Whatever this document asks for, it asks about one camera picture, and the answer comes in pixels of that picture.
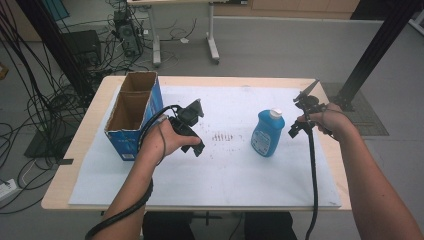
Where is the white power strip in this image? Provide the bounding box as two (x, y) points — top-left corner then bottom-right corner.
(0, 178), (18, 202)

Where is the blue bottle with white cap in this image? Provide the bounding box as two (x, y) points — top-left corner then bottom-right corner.
(250, 107), (286, 158)

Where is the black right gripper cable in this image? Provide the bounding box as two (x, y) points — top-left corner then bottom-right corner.
(303, 125), (320, 240)

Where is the dark floor plate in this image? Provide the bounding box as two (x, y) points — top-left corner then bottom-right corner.
(23, 127), (84, 160)

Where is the white metal desk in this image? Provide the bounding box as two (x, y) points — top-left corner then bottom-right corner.
(126, 0), (222, 66)

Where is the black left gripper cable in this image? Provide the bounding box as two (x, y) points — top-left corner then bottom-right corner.
(84, 104), (183, 240)

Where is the black equipment box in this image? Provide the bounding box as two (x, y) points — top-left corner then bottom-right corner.
(62, 29), (103, 68)

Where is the wooden cabinet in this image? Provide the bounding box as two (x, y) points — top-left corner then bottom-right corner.
(213, 0), (362, 20)

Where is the black computer tower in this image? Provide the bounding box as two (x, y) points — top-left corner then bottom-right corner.
(112, 9), (145, 58)

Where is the person's left hand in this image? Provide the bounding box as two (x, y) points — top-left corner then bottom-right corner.
(139, 117), (202, 165)

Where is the person's right hand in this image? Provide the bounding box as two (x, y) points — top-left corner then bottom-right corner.
(297, 102), (356, 141)

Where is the light wooden table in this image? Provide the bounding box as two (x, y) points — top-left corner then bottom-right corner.
(41, 75), (353, 212)

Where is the person's left leg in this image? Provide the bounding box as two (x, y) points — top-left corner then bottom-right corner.
(142, 211), (195, 240)

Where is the grey floor mat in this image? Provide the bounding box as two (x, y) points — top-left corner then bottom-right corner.
(320, 82), (390, 137)

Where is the black metal stand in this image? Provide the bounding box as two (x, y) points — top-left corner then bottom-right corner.
(14, 0), (96, 105)
(329, 0), (424, 112)

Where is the open blue cardboard box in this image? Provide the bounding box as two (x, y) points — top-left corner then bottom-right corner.
(104, 70), (164, 162)

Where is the white table mat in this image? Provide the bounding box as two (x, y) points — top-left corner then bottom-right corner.
(68, 85), (343, 208)

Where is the bundle of black cables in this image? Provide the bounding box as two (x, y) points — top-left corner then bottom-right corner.
(0, 6), (88, 214)

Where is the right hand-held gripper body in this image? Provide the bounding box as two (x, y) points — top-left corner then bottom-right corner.
(292, 79), (328, 131)

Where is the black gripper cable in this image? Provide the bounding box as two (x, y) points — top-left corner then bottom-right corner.
(303, 125), (320, 240)
(84, 104), (183, 240)

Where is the person's right leg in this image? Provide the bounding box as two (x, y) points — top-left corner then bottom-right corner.
(244, 211), (298, 240)

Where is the person's leg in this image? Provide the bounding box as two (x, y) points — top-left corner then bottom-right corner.
(244, 211), (298, 240)
(142, 211), (195, 240)

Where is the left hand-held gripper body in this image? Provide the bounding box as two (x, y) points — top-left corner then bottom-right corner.
(169, 98), (205, 141)

